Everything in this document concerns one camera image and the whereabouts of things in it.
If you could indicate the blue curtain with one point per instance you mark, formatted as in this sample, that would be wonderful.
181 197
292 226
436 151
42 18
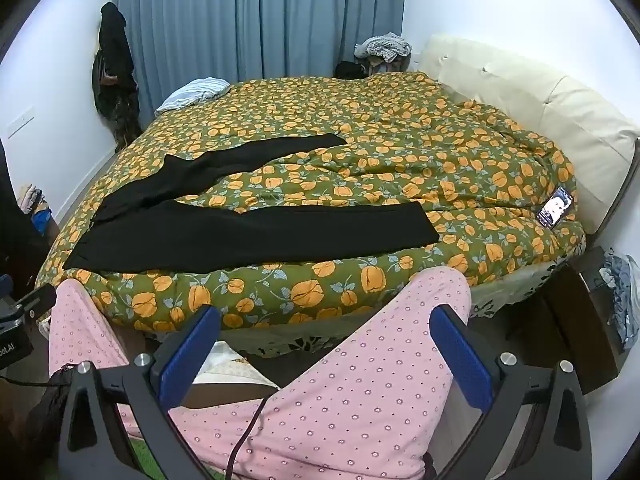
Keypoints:
250 20

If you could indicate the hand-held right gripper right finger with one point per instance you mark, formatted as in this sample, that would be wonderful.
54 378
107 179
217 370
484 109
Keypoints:
460 355

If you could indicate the grey white clothes pile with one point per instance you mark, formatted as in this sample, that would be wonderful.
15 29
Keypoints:
382 46

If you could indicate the blue grey crumpled clothes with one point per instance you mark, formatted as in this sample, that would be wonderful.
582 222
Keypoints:
625 300

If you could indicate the dark hanging clothes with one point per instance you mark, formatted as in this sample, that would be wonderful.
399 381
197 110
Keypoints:
112 50

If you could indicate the colourful clothes pile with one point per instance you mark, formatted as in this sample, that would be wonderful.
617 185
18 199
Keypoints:
35 207

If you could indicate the dark wooden nightstand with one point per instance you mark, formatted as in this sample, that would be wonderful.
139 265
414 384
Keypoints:
575 320

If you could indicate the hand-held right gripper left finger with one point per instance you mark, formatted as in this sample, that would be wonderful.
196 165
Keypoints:
190 350

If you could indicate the light striped pillow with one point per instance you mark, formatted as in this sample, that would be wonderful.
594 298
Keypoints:
195 92

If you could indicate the black bag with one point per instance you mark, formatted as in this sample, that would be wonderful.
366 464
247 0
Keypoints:
349 70

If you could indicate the cream padded headboard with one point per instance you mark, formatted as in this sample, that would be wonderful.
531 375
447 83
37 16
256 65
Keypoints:
550 100

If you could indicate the smartphone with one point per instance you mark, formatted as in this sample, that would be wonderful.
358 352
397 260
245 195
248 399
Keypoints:
554 207

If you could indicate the green floral blanket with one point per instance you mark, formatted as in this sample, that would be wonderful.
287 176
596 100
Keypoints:
375 135

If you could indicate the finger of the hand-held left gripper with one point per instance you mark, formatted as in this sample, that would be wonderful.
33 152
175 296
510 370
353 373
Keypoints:
39 297

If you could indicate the person's right pink pajama leg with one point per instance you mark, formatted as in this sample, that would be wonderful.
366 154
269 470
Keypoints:
360 385

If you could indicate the black pants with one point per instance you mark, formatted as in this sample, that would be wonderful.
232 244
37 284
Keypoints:
250 235

